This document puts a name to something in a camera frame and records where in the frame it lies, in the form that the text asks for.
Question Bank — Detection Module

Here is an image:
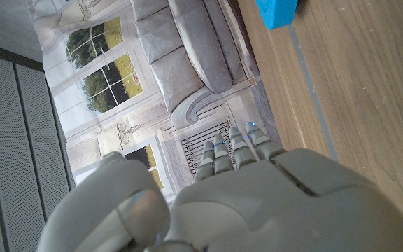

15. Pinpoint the printed living room backdrop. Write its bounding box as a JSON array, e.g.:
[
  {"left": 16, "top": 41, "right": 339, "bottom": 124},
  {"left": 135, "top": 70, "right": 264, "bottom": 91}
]
[{"left": 26, "top": 0, "right": 283, "bottom": 204}]

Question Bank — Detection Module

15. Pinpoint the blue toy piano keyboard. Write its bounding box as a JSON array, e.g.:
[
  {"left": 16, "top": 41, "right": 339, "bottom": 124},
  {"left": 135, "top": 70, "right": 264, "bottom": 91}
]
[{"left": 255, "top": 0, "right": 299, "bottom": 31}]

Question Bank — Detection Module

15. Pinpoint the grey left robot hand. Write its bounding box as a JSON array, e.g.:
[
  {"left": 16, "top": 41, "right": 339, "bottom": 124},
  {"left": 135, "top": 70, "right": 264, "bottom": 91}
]
[{"left": 36, "top": 121, "right": 403, "bottom": 252}]

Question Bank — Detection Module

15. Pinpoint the grey tape outline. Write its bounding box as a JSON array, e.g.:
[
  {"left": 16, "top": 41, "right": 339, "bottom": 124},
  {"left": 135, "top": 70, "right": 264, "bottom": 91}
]
[{"left": 287, "top": 24, "right": 339, "bottom": 162}]

